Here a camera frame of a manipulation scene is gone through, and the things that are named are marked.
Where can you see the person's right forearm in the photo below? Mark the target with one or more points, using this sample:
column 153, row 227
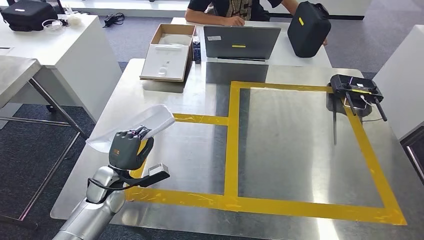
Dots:
column 202, row 18

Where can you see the open cardboard box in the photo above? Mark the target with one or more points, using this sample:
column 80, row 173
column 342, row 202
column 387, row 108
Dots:
column 165, row 63

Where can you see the person's right hand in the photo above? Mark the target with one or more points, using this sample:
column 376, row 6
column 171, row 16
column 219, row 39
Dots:
column 235, row 22

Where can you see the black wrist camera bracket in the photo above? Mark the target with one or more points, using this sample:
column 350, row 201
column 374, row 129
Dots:
column 155, row 179

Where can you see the person's left hand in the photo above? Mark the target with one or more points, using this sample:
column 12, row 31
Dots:
column 325, row 41

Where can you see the black bag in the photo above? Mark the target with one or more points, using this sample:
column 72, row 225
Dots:
column 30, row 15

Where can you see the black remote controller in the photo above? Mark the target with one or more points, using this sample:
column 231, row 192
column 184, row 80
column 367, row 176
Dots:
column 354, row 84

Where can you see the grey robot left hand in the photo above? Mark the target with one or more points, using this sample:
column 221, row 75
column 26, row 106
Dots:
column 127, row 150

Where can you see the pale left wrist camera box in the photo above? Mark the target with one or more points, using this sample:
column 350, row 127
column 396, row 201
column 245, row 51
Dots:
column 156, row 169

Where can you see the small yellow tape rectangle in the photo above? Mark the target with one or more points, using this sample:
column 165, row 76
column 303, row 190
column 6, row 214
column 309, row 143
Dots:
column 198, row 119

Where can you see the white crumpled item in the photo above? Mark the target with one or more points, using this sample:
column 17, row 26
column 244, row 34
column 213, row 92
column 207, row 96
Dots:
column 74, row 20

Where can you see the white curved plastic part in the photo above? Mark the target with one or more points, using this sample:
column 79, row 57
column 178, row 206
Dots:
column 155, row 119

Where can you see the person's left forearm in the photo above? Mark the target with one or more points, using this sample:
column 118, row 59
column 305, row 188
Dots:
column 290, row 6

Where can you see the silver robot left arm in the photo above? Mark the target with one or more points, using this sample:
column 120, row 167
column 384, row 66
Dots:
column 96, row 212

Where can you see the black hard case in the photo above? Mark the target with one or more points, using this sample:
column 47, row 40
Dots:
column 308, row 33

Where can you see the large yellow tape rectangle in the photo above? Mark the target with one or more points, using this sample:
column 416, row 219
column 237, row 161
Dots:
column 233, row 149

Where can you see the steel workbench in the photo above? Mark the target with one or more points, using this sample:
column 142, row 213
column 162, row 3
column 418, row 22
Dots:
column 414, row 142
column 298, row 149
column 16, row 73

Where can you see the grey laptop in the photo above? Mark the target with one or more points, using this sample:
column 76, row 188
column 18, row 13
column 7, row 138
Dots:
column 242, row 39

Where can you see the dark blue small box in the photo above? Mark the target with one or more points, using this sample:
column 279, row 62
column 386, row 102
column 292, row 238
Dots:
column 197, row 49

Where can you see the person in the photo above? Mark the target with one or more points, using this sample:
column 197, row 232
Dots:
column 238, row 8

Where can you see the white desk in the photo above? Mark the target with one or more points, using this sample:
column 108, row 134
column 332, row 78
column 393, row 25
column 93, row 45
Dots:
column 285, row 59
column 404, row 82
column 82, row 59

